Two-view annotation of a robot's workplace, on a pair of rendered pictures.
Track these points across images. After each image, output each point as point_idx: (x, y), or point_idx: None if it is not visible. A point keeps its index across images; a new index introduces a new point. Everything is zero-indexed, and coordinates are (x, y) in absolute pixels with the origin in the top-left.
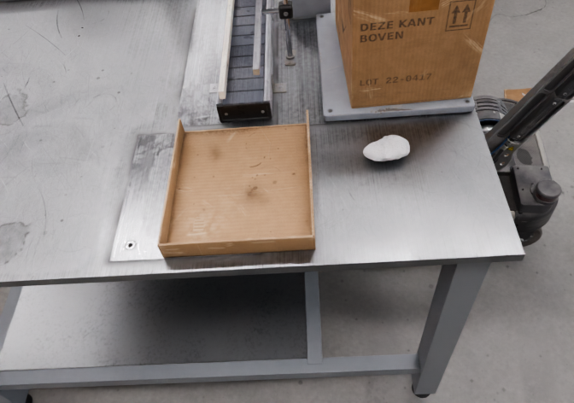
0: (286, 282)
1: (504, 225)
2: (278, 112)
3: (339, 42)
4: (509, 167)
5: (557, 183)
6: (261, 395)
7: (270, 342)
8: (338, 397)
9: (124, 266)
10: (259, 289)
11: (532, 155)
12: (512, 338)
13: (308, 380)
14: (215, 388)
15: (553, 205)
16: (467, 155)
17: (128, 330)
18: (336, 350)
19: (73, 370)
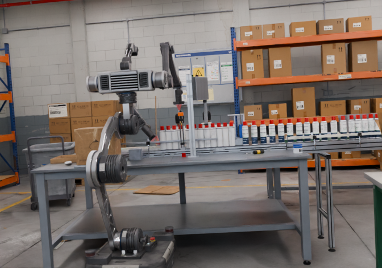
0: (91, 230)
1: (38, 170)
2: None
3: None
4: (113, 255)
5: (90, 251)
6: (68, 253)
7: (72, 230)
8: (58, 263)
9: None
10: (92, 227)
11: (119, 263)
12: None
13: (67, 259)
14: (76, 247)
15: (88, 264)
16: (60, 168)
17: (91, 217)
18: (74, 262)
19: (84, 214)
